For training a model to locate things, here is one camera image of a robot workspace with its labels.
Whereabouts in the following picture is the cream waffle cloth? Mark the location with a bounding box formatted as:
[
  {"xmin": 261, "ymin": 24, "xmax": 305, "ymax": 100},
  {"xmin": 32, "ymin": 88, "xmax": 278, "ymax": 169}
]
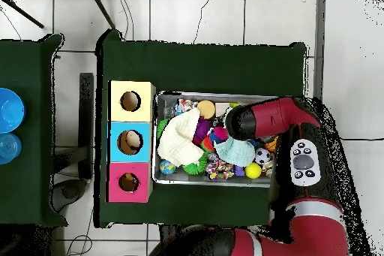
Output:
[{"xmin": 157, "ymin": 107, "xmax": 206, "ymax": 167}]

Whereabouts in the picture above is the pink spiky ball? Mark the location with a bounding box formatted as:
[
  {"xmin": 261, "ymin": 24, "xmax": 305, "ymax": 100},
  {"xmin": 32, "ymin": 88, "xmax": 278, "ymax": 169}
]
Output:
[{"xmin": 209, "ymin": 125, "xmax": 230, "ymax": 144}]

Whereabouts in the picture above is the green spiky ball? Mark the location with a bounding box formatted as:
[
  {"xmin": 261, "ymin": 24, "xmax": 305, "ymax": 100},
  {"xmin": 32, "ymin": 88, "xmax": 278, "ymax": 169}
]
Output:
[{"xmin": 181, "ymin": 153, "xmax": 209, "ymax": 176}]

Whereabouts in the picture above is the mint waffle cloth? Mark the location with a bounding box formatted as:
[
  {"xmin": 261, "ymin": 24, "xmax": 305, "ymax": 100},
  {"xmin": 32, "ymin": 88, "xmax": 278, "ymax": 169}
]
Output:
[{"xmin": 213, "ymin": 137, "xmax": 257, "ymax": 167}]

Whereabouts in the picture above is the wooden box with three holes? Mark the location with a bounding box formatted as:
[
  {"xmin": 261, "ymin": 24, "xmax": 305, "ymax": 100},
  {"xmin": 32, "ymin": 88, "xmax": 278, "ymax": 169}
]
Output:
[{"xmin": 106, "ymin": 80, "xmax": 157, "ymax": 203}]

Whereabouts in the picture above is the shallow mesh bin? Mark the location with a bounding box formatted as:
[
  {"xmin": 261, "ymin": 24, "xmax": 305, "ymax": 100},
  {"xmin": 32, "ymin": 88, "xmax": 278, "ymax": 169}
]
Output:
[{"xmin": 152, "ymin": 91, "xmax": 278, "ymax": 189}]

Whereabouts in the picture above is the purple spiky toy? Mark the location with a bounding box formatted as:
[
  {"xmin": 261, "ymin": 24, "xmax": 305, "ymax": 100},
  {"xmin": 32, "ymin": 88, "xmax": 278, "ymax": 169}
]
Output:
[{"xmin": 192, "ymin": 116, "xmax": 212, "ymax": 146}]

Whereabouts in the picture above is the orange foam cylinder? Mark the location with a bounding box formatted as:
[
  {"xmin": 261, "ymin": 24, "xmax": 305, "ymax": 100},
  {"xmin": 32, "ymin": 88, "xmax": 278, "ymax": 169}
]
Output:
[{"xmin": 196, "ymin": 100, "xmax": 216, "ymax": 119}]

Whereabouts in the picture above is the plain wooden block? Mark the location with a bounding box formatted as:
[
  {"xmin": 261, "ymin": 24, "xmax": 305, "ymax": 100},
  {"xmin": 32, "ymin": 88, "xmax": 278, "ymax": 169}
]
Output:
[{"xmin": 214, "ymin": 102, "xmax": 231, "ymax": 118}]

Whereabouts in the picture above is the globe print ball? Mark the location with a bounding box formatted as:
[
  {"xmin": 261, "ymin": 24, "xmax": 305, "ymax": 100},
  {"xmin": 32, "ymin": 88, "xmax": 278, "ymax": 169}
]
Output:
[{"xmin": 159, "ymin": 159, "xmax": 177, "ymax": 176}]

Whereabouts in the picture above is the plain yellow foam ball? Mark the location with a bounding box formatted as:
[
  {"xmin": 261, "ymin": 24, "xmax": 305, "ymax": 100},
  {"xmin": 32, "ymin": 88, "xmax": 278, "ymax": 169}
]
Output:
[{"xmin": 244, "ymin": 161, "xmax": 263, "ymax": 179}]

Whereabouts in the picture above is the black white soccer ball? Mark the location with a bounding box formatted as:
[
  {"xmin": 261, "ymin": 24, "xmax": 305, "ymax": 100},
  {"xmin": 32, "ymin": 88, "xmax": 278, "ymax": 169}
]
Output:
[{"xmin": 254, "ymin": 147, "xmax": 271, "ymax": 165}]

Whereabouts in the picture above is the grey round floor base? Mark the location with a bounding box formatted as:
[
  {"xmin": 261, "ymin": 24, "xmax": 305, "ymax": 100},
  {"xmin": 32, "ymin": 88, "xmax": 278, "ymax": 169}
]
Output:
[{"xmin": 51, "ymin": 178, "xmax": 89, "ymax": 212}]

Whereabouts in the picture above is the black tripod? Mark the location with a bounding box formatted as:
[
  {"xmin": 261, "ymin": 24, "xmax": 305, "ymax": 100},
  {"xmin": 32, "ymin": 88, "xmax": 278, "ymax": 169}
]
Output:
[{"xmin": 0, "ymin": 0, "xmax": 116, "ymax": 29}]

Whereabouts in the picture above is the dark green side tablecloth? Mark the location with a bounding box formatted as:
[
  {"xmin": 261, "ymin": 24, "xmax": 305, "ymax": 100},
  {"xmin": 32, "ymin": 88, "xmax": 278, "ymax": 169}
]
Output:
[{"xmin": 0, "ymin": 33, "xmax": 69, "ymax": 228}]

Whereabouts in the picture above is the blue plastic bowl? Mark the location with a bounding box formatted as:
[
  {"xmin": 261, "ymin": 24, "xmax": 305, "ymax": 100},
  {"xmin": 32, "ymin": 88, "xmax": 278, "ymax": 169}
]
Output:
[{"xmin": 0, "ymin": 87, "xmax": 26, "ymax": 134}]

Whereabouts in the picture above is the blue round lid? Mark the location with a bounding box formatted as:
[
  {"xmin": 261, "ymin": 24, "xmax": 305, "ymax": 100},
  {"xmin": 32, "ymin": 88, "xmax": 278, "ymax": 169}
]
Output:
[{"xmin": 0, "ymin": 132, "xmax": 23, "ymax": 165}]

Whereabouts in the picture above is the thin black cable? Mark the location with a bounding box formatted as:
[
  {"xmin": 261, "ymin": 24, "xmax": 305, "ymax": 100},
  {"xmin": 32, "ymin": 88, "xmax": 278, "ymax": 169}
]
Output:
[
  {"xmin": 115, "ymin": 0, "xmax": 135, "ymax": 41},
  {"xmin": 64, "ymin": 207, "xmax": 95, "ymax": 256}
]

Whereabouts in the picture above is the black power cable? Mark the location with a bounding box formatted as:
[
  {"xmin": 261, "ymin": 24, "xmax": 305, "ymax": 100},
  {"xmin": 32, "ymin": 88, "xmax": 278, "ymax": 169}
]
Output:
[{"xmin": 341, "ymin": 137, "xmax": 384, "ymax": 142}]

